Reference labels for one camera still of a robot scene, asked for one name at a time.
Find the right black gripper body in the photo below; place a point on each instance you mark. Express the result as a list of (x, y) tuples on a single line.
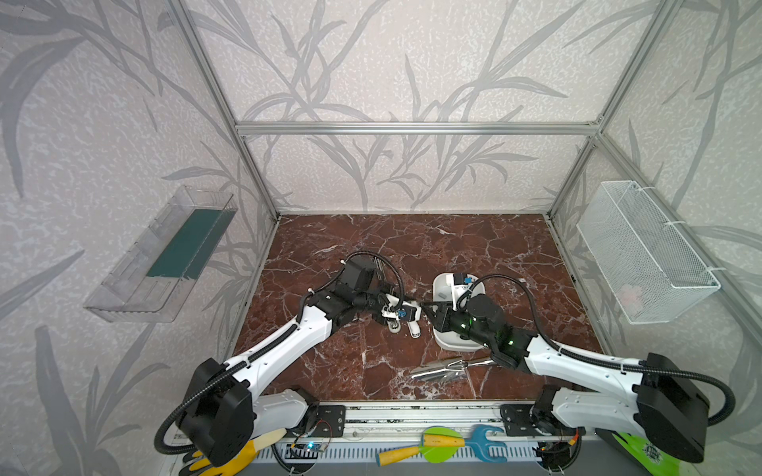
[(440, 318)]

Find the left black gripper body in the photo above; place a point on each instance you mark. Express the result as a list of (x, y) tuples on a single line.
[(386, 306)]

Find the small white mini stapler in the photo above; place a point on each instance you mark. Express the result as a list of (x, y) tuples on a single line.
[(414, 328)]

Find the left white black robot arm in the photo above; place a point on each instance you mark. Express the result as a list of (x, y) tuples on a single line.
[(226, 406)]

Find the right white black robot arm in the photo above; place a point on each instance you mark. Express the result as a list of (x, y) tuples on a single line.
[(649, 398)]

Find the white rectangular staple tray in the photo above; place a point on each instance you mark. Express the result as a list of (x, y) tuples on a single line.
[(459, 338)]

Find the silver metal garden trowel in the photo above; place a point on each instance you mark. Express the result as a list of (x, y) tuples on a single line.
[(448, 370)]

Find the yellow green toy tool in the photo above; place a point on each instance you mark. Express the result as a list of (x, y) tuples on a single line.
[(437, 445)]

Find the blue plastic toy wrench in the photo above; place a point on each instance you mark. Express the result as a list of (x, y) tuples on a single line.
[(480, 444)]

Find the left electronics board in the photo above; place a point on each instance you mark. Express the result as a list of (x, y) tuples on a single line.
[(310, 450)]

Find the electronics board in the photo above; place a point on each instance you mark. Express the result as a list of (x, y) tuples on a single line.
[(310, 450), (558, 457)]

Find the right electronics board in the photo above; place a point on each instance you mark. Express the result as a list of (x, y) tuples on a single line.
[(558, 457)]

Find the pink item in basket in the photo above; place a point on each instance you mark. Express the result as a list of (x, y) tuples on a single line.
[(631, 299)]

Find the yellow work glove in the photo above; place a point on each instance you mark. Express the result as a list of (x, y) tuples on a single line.
[(194, 463)]

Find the green black work glove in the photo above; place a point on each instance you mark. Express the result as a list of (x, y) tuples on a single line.
[(648, 455)]

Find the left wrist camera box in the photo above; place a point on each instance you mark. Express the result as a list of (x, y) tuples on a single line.
[(408, 312)]

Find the white wire mesh basket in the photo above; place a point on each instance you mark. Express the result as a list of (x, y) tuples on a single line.
[(635, 243)]

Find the clear acrylic wall shelf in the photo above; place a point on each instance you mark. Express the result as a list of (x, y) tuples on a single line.
[(155, 277)]

